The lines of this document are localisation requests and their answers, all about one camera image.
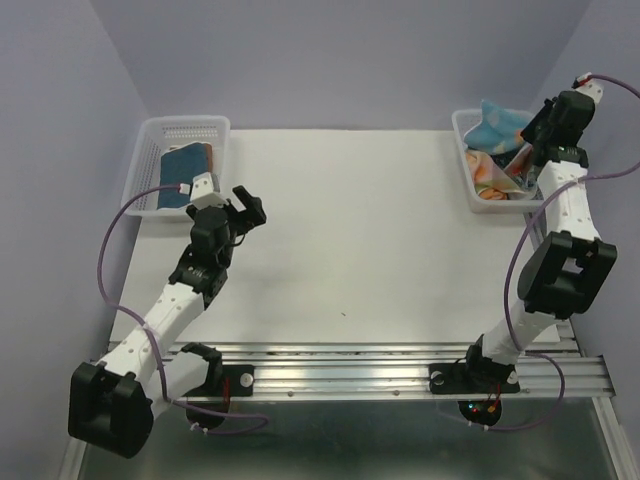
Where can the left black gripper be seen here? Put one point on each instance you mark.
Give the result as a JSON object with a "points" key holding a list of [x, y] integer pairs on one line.
{"points": [[252, 206]]}

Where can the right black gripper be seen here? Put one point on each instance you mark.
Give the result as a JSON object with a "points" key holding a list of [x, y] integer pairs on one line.
{"points": [[529, 132]]}

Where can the light blue spotted towel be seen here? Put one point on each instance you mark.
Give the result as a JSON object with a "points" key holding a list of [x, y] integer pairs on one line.
{"points": [[499, 130]]}

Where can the brown orange towel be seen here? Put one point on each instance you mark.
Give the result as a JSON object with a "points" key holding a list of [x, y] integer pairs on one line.
{"points": [[210, 152]]}

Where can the blue yellow tiger towel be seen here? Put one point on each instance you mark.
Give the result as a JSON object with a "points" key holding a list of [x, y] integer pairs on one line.
{"points": [[177, 167]]}

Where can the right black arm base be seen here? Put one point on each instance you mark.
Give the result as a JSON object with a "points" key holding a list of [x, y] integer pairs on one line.
{"points": [[470, 375]]}

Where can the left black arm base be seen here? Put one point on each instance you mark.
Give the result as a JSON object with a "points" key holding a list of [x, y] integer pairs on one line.
{"points": [[220, 379]]}

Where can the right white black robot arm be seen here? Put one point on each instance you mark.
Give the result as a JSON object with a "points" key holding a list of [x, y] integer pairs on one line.
{"points": [[567, 270]]}

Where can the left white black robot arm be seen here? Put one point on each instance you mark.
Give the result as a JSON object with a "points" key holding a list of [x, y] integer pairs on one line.
{"points": [[114, 401]]}

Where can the orange pink patterned towel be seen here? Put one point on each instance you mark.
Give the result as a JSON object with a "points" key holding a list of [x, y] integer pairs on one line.
{"points": [[492, 183]]}

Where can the right white plastic basket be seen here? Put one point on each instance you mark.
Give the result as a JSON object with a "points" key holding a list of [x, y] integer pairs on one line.
{"points": [[462, 121]]}

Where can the white plastic basket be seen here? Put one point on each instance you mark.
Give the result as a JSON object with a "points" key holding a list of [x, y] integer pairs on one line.
{"points": [[154, 138], [462, 121]]}

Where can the left white plastic basket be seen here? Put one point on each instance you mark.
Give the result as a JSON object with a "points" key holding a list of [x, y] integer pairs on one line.
{"points": [[154, 138]]}

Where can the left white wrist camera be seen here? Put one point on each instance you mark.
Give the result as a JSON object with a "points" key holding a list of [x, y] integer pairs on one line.
{"points": [[204, 191]]}

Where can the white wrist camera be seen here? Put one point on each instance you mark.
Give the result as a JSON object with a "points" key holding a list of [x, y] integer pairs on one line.
{"points": [[204, 191], [588, 85]]}

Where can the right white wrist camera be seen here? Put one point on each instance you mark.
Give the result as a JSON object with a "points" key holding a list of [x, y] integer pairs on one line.
{"points": [[588, 85]]}

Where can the aluminium mounting rail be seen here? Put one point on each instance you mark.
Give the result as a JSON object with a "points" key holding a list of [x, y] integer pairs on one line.
{"points": [[333, 371]]}

